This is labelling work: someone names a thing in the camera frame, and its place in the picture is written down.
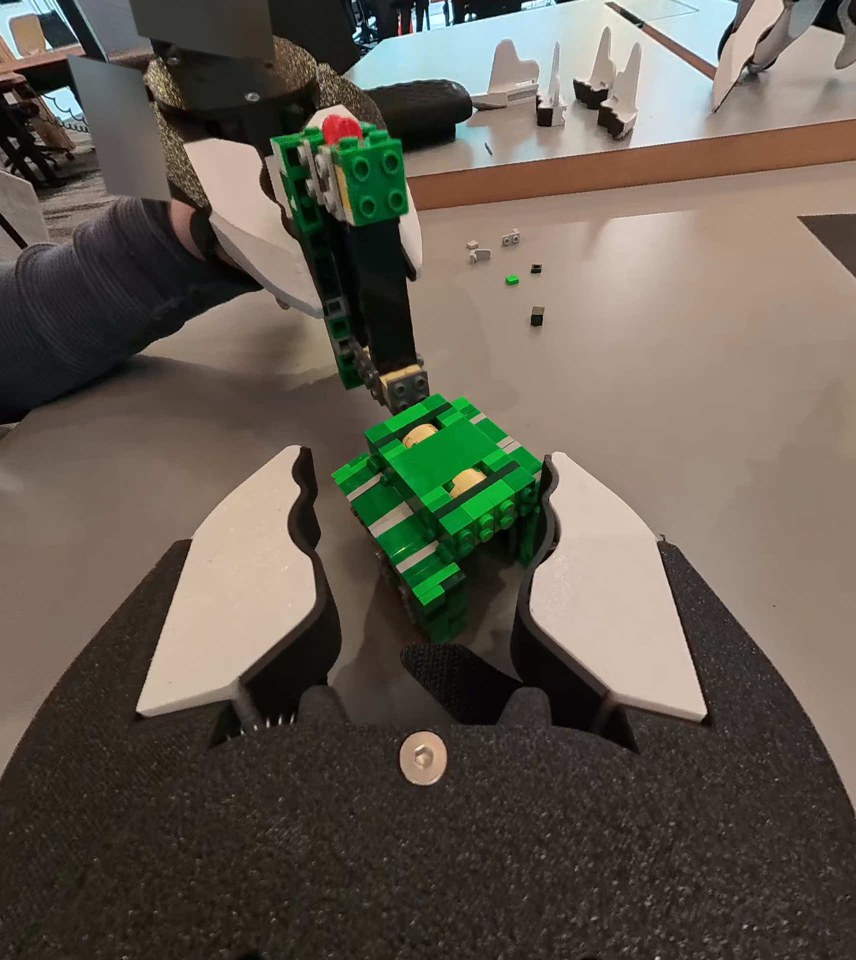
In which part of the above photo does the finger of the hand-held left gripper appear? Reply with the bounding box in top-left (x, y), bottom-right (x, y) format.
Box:
top-left (182, 137), bottom-right (329, 321)
top-left (389, 180), bottom-right (426, 283)

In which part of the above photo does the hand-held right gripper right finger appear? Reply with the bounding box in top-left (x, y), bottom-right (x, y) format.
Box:
top-left (512, 452), bottom-right (708, 727)

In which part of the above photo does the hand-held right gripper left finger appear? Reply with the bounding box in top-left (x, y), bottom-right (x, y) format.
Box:
top-left (135, 444), bottom-right (344, 725)

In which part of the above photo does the green black brick tower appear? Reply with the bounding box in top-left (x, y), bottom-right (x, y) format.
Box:
top-left (269, 112), bottom-right (430, 415)

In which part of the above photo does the green brick block base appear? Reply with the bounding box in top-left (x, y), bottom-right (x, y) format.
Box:
top-left (332, 392), bottom-right (546, 645)

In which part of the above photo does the person's left forearm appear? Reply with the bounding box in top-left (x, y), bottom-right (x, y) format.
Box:
top-left (0, 198), bottom-right (200, 423)

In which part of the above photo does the grey desk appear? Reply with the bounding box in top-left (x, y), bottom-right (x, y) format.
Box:
top-left (0, 153), bottom-right (856, 939)

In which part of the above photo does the person's left hand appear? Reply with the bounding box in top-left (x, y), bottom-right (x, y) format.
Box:
top-left (169, 201), bottom-right (213, 261)

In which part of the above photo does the black mesh pad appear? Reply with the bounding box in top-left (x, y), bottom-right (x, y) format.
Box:
top-left (366, 80), bottom-right (474, 149)

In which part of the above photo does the spare white finger plate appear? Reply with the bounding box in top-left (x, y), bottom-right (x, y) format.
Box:
top-left (573, 26), bottom-right (617, 111)
top-left (536, 41), bottom-right (568, 128)
top-left (597, 42), bottom-right (643, 141)
top-left (473, 37), bottom-right (543, 111)

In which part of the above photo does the white table with wood edge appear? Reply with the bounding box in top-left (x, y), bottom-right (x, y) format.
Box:
top-left (344, 0), bottom-right (856, 213)

